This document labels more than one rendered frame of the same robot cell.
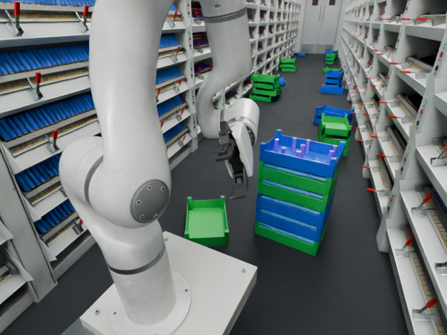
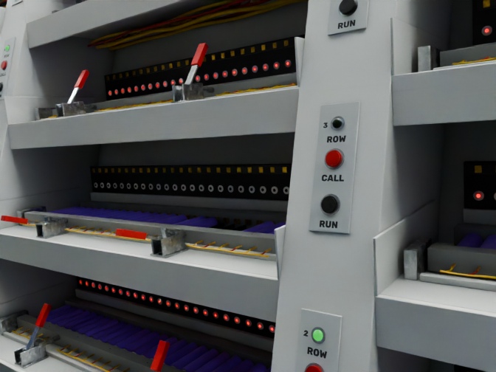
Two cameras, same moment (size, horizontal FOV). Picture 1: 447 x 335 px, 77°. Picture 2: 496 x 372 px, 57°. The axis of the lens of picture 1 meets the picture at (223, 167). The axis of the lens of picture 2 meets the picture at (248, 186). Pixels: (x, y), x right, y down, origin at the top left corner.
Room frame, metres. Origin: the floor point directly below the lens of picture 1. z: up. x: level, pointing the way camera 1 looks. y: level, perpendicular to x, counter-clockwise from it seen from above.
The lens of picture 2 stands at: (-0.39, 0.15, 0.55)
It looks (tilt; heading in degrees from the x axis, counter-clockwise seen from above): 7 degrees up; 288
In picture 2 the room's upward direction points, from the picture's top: 6 degrees clockwise
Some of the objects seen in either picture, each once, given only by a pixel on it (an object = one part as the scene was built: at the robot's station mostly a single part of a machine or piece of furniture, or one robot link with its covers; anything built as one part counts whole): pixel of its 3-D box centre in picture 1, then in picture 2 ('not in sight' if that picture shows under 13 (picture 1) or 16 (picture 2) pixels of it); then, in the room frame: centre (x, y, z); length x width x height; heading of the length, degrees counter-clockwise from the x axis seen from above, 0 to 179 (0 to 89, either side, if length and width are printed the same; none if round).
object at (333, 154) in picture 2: not in sight; (334, 159); (-0.34, -0.27, 0.64); 0.02 x 0.01 x 0.02; 161
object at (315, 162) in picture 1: (302, 151); not in sight; (1.07, -0.33, 0.44); 0.30 x 0.20 x 0.08; 60
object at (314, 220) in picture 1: (295, 198); not in sight; (1.07, -0.33, 0.20); 0.30 x 0.20 x 0.08; 60
